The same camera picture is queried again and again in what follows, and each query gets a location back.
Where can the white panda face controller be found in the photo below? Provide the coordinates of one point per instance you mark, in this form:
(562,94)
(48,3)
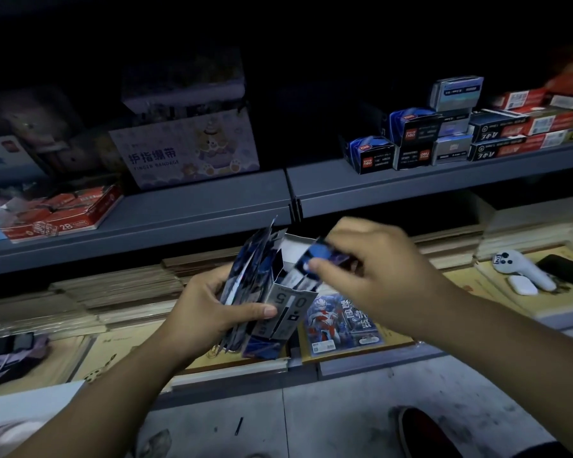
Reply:
(525,270)

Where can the person's right forearm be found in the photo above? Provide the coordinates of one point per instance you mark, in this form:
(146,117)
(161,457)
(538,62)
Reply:
(515,348)

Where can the lilac box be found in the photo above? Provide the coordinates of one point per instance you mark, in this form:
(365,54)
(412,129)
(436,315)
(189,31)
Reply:
(184,85)

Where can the hero print card pack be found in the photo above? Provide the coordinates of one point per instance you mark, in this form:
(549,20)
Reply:
(341,324)

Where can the black red long box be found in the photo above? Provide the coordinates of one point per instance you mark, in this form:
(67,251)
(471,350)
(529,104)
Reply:
(496,126)
(495,149)

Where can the person's light trouser leg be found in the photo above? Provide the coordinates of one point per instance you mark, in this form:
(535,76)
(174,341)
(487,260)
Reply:
(14,424)

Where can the person's left forearm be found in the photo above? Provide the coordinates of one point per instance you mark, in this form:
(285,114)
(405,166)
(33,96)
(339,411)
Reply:
(105,400)

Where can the grey blue carton box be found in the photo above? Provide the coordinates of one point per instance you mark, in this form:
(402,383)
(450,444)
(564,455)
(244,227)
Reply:
(456,93)

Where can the person's black shoe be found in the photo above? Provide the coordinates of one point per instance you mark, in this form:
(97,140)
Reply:
(425,436)

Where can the bear print display box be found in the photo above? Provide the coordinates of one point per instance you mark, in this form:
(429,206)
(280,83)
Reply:
(186,150)

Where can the blue black carton box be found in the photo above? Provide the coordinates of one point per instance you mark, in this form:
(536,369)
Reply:
(415,127)
(370,154)

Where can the stack of pale notebooks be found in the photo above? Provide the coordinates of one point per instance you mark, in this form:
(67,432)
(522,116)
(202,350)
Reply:
(525,228)

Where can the small white oval case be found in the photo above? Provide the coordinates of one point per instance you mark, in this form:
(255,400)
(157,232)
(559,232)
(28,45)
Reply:
(523,285)

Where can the person's right thumb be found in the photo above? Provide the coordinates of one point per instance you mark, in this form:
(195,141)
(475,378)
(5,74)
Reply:
(332,274)

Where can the person's left hand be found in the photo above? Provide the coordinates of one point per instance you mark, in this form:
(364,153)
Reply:
(195,314)

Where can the red white long box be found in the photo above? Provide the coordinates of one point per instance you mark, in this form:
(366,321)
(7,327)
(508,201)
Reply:
(520,99)
(551,122)
(549,140)

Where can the stack of brown notebooks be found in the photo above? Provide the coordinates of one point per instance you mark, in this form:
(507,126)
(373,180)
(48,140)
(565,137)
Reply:
(76,300)

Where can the small blue refill packet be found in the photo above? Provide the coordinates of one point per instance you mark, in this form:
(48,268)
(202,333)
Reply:
(317,255)

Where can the black phone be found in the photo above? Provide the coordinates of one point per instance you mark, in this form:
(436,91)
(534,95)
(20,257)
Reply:
(566,271)

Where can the person's right hand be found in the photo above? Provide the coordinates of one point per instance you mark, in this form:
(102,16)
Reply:
(386,276)

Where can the person's left thumb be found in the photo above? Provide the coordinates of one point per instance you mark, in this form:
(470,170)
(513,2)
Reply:
(248,313)

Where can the grey metal shelf board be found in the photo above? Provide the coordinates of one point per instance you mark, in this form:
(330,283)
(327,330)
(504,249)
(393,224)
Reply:
(434,183)
(172,214)

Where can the red display box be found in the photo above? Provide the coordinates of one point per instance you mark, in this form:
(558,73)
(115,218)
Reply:
(59,214)

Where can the white carton box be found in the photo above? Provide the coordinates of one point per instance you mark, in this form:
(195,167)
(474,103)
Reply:
(291,300)

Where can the black pouch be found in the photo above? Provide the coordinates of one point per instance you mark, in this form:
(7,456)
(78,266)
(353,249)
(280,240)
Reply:
(4,345)

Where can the bundle of blue packets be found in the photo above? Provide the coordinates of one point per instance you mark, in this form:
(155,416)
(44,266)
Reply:
(246,276)

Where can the black pen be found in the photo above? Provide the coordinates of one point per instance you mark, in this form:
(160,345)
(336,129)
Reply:
(238,426)

